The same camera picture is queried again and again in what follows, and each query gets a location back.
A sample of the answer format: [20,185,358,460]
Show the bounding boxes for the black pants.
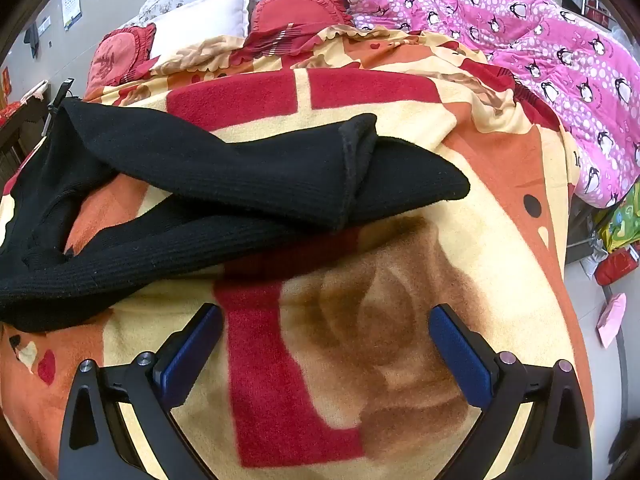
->
[0,97,472,333]

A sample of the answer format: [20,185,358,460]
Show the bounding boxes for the green printed bag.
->
[597,195,640,256]

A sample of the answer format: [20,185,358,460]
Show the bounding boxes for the red heart-shaped pillow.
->
[87,25,157,96]
[250,0,356,58]

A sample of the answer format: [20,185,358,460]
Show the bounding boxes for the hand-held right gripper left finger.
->
[59,303,224,480]

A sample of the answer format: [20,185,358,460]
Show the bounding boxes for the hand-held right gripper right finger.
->
[428,303,593,480]

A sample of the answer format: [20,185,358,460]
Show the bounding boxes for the pink penguin printed quilt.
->
[320,0,640,208]

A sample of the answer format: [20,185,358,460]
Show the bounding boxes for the dark wooden furniture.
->
[0,100,48,186]

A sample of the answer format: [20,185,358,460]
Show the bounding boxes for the red bag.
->
[595,247,640,286]

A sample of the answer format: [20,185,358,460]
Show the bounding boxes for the white pillow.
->
[149,0,253,58]

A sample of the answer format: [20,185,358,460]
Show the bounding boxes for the rose printed blanket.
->
[0,27,596,480]

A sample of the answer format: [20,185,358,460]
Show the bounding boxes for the black clamp stand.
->
[47,78,76,136]

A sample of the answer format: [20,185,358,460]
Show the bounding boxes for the wall calendar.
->
[61,0,83,31]

